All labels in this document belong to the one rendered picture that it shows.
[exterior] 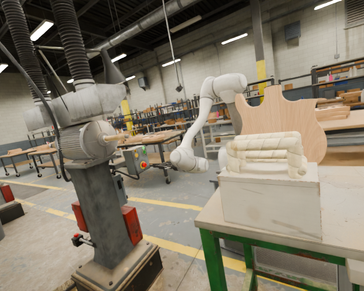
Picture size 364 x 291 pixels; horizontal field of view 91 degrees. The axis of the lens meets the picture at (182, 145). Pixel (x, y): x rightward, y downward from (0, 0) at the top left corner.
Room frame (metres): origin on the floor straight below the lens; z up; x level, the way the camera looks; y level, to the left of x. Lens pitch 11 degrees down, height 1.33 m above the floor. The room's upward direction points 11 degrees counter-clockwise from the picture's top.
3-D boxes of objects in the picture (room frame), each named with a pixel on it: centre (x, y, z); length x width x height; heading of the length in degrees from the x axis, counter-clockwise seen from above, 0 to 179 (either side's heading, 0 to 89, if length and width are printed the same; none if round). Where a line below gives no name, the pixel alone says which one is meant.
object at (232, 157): (0.55, -0.15, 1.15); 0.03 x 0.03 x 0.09
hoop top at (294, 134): (0.56, -0.27, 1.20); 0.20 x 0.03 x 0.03; 54
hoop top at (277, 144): (0.50, -0.22, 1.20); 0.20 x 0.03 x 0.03; 54
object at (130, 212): (1.43, 0.62, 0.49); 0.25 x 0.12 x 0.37; 57
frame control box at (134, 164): (1.42, 0.45, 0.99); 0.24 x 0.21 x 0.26; 57
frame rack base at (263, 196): (0.54, -0.25, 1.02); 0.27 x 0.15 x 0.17; 55
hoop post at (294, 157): (0.45, -0.29, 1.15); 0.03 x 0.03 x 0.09
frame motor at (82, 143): (1.27, 0.65, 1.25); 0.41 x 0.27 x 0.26; 57
